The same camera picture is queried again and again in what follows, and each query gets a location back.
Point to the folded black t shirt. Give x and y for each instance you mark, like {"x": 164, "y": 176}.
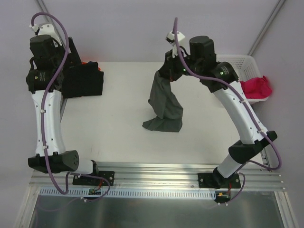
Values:
{"x": 82, "y": 81}

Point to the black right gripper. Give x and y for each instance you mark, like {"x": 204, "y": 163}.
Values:
{"x": 168, "y": 67}

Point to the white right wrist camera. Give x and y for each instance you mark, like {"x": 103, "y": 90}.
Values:
{"x": 172, "y": 40}

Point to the aluminium mounting rail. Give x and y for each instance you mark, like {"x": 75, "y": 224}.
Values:
{"x": 185, "y": 176}

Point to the grey t shirt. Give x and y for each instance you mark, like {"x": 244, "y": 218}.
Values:
{"x": 166, "y": 106}

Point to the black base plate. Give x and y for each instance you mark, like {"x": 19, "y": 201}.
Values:
{"x": 83, "y": 180}
{"x": 210, "y": 180}

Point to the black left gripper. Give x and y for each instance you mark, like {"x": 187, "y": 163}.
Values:
{"x": 71, "y": 51}

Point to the aluminium left frame post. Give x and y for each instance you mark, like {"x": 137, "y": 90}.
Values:
{"x": 42, "y": 7}

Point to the aluminium corner frame post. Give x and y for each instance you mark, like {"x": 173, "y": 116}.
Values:
{"x": 266, "y": 26}

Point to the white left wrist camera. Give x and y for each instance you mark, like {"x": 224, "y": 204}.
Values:
{"x": 46, "y": 29}

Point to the folded orange t shirt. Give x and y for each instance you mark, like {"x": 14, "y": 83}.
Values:
{"x": 92, "y": 64}

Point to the white slotted cable duct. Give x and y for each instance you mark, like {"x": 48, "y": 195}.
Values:
{"x": 143, "y": 193}

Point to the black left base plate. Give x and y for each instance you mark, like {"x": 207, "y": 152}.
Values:
{"x": 83, "y": 180}

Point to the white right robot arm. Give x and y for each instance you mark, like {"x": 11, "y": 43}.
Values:
{"x": 222, "y": 81}

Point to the pink t shirt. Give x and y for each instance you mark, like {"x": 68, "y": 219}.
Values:
{"x": 256, "y": 88}

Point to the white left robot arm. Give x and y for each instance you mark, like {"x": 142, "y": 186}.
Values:
{"x": 44, "y": 81}

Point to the white plastic basket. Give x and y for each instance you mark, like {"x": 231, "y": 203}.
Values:
{"x": 245, "y": 67}

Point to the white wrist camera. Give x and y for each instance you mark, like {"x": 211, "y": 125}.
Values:
{"x": 172, "y": 40}
{"x": 46, "y": 29}

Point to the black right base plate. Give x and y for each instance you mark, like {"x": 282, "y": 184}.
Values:
{"x": 210, "y": 180}

